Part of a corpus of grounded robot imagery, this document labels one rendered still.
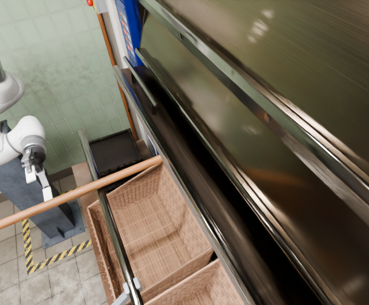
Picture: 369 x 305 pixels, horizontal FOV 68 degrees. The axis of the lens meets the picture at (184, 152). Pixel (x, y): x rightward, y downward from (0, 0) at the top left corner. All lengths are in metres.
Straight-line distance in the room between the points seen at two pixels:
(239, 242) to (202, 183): 0.17
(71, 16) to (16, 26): 0.32
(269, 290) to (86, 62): 1.86
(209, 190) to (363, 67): 0.46
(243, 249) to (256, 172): 0.17
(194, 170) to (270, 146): 0.24
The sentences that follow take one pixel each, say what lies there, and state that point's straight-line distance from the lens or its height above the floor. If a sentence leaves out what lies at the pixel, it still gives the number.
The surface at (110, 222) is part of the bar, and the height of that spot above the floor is 1.17.
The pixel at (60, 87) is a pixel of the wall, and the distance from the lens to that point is 2.20.
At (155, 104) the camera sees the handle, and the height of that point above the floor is 1.46.
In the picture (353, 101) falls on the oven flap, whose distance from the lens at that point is 0.37.
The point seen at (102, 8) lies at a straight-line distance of 1.66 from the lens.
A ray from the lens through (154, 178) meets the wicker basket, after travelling 1.58.
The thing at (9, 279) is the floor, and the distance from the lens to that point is 2.50.
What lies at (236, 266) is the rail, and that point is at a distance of 0.59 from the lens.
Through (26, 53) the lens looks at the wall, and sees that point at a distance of 2.08.
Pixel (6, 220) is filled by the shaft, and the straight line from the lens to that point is 1.10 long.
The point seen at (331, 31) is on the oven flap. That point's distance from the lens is 0.39.
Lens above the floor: 1.99
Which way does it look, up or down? 49 degrees down
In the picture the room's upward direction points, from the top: 6 degrees counter-clockwise
